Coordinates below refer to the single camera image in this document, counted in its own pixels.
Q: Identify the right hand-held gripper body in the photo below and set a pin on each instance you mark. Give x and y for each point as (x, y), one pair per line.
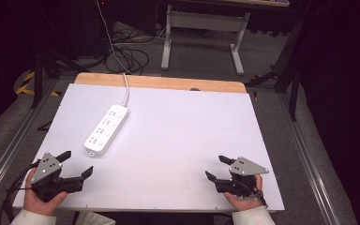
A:
(247, 167)

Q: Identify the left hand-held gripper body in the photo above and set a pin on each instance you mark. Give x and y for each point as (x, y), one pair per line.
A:
(45, 170)

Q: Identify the person's left hand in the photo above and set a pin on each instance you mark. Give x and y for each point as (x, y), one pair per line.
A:
(37, 203)

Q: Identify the person's right hand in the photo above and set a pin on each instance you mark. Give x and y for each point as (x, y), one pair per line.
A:
(245, 203)

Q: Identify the person's white clothing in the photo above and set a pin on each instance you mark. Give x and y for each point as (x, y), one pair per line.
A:
(95, 218)

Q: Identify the white power strip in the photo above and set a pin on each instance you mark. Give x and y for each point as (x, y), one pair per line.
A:
(107, 129)

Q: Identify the yellow black floor tape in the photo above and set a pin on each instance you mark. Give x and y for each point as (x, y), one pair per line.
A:
(25, 86)

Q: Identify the black metal stand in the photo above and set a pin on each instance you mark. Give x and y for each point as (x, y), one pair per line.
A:
(293, 90)

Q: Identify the aluminium floor rail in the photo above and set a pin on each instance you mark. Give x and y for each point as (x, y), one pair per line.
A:
(309, 165)
(9, 150)

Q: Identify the white metal desk frame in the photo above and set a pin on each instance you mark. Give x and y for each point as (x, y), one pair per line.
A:
(204, 20)

